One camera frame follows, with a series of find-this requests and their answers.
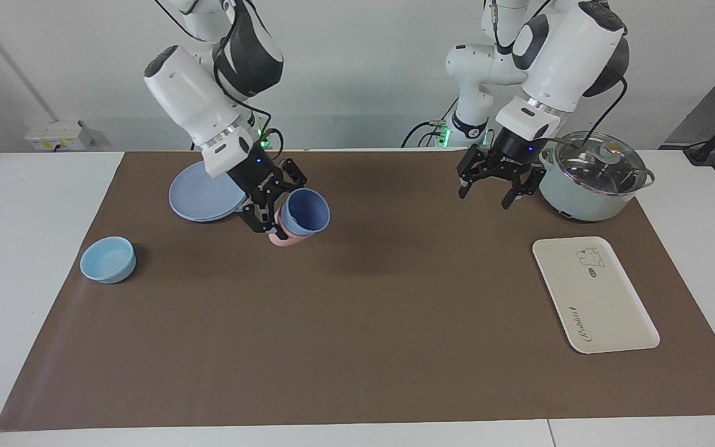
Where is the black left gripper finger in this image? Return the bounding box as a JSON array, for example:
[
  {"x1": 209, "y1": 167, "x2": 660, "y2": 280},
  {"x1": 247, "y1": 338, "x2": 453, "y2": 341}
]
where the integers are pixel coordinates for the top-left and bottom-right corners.
[
  {"x1": 456, "y1": 143, "x2": 489, "y2": 200},
  {"x1": 501, "y1": 168, "x2": 548, "y2": 210}
]

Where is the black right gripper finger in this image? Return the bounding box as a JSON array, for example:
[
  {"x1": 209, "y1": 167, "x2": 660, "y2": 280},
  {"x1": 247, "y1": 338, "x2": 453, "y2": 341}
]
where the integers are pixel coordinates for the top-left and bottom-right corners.
[
  {"x1": 242, "y1": 201, "x2": 289, "y2": 241},
  {"x1": 267, "y1": 158, "x2": 308, "y2": 203}
]

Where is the pink plastic cup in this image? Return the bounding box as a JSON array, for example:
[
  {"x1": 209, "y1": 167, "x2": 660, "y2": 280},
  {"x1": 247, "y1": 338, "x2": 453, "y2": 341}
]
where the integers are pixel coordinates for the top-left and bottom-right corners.
[{"x1": 272, "y1": 208, "x2": 310, "y2": 247}]

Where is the blue ribbed plastic cup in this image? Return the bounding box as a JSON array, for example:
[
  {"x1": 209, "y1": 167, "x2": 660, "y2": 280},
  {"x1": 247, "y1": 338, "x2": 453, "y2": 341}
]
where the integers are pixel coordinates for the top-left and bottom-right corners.
[{"x1": 280, "y1": 188, "x2": 331, "y2": 238}]

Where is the cream tray with bear print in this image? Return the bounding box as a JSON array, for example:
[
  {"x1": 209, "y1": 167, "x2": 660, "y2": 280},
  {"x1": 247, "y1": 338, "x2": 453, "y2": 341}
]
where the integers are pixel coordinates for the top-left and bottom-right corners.
[{"x1": 532, "y1": 236, "x2": 660, "y2": 354}]

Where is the pale green electric pot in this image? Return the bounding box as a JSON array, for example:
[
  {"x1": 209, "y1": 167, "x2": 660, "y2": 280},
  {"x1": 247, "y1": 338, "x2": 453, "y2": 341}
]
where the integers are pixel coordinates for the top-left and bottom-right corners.
[{"x1": 537, "y1": 130, "x2": 656, "y2": 222}]

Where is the periwinkle blue plate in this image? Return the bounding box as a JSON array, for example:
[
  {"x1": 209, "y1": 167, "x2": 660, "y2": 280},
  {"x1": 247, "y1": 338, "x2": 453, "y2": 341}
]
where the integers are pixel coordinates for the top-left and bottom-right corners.
[{"x1": 168, "y1": 160, "x2": 250, "y2": 223}]

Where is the brown table mat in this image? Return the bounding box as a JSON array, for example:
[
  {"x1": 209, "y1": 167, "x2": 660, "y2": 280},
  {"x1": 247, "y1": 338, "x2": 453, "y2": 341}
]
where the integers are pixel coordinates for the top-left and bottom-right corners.
[{"x1": 0, "y1": 149, "x2": 715, "y2": 431}]

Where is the light blue bowl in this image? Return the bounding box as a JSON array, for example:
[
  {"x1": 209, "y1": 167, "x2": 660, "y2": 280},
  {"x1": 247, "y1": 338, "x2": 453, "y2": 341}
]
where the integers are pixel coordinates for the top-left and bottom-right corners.
[{"x1": 79, "y1": 237, "x2": 137, "y2": 284}]

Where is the white power strip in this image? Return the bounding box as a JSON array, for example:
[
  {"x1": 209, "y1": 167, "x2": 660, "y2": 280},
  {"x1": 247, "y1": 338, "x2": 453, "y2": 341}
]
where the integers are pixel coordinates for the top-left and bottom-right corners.
[{"x1": 24, "y1": 121, "x2": 94, "y2": 151}]

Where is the black base cable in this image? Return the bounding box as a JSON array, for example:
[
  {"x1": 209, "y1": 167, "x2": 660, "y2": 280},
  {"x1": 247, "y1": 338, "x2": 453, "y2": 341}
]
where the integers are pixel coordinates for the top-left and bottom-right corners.
[{"x1": 401, "y1": 93, "x2": 459, "y2": 148}]

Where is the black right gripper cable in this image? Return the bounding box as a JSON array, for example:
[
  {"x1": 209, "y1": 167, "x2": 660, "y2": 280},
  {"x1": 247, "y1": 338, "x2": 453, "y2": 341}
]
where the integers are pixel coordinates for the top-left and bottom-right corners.
[{"x1": 212, "y1": 0, "x2": 284, "y2": 163}]

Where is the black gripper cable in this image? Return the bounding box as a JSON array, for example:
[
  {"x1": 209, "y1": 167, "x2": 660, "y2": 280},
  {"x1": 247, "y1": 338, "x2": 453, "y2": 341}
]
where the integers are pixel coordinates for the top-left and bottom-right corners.
[
  {"x1": 212, "y1": 0, "x2": 284, "y2": 163},
  {"x1": 547, "y1": 71, "x2": 629, "y2": 150}
]

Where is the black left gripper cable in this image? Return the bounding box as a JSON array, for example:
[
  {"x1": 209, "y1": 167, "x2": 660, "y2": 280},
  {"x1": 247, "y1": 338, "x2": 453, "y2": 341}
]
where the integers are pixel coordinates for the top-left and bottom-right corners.
[{"x1": 547, "y1": 71, "x2": 629, "y2": 150}]

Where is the black cable with connector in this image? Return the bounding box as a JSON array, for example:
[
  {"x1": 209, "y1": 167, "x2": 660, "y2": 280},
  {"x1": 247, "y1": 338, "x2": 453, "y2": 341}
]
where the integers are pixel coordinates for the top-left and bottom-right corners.
[{"x1": 489, "y1": 0, "x2": 554, "y2": 55}]

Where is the white wall cable duct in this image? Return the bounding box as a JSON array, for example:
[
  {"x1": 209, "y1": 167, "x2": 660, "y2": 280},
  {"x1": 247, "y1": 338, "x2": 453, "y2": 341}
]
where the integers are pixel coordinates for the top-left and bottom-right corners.
[{"x1": 0, "y1": 0, "x2": 59, "y2": 123}]

